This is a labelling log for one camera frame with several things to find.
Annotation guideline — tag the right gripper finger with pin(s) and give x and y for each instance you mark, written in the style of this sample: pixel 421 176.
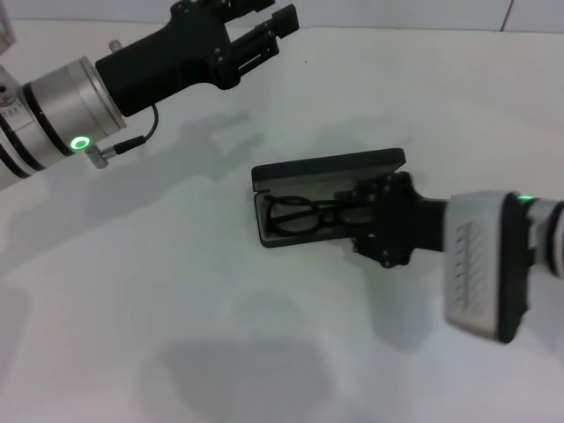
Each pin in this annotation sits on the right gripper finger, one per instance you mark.
pixel 368 247
pixel 359 197

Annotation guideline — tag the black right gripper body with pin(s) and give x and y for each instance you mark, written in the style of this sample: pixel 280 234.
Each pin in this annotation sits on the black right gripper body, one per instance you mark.
pixel 405 220

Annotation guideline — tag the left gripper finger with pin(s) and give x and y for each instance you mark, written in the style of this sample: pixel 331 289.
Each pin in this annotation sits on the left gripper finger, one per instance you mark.
pixel 247 4
pixel 286 22

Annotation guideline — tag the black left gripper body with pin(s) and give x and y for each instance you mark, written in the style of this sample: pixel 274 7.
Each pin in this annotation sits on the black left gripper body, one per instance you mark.
pixel 172 61

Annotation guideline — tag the black glasses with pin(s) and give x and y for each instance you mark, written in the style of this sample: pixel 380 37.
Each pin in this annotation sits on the black glasses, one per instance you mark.
pixel 326 216

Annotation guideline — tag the black glasses case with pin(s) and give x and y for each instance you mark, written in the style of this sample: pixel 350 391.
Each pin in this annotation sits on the black glasses case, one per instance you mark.
pixel 326 165

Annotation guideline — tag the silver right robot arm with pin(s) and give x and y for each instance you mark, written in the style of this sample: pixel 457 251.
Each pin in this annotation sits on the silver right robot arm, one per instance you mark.
pixel 548 238

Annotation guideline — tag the small silver stud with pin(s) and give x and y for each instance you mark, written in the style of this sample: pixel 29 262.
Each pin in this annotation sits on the small silver stud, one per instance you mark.
pixel 116 46

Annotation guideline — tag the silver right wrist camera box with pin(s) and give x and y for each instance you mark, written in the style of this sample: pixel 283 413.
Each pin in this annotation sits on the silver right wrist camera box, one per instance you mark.
pixel 480 264

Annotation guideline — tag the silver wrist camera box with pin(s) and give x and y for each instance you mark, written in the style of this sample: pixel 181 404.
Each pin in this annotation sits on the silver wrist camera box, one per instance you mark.
pixel 480 264
pixel 5 26

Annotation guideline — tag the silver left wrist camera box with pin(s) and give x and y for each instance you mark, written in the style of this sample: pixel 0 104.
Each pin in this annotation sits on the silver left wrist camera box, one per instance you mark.
pixel 5 26

